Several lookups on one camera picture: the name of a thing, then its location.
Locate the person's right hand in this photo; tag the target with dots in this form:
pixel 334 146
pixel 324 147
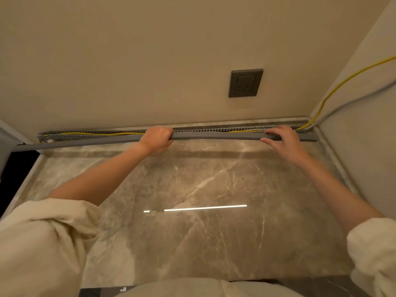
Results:
pixel 286 145

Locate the cream white garment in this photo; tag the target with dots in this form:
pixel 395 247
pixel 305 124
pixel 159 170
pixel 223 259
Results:
pixel 46 244

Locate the person's right forearm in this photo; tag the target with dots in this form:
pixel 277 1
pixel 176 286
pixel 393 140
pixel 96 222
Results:
pixel 335 188

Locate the person's left fingers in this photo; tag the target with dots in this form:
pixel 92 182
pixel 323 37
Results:
pixel 165 132

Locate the person's right thumb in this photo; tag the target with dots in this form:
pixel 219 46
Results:
pixel 270 142

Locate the person's left forearm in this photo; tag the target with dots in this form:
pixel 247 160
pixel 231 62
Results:
pixel 99 176

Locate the person's left hand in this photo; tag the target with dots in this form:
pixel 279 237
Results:
pixel 156 139

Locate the dark grey wall socket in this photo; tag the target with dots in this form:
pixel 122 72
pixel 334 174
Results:
pixel 246 83

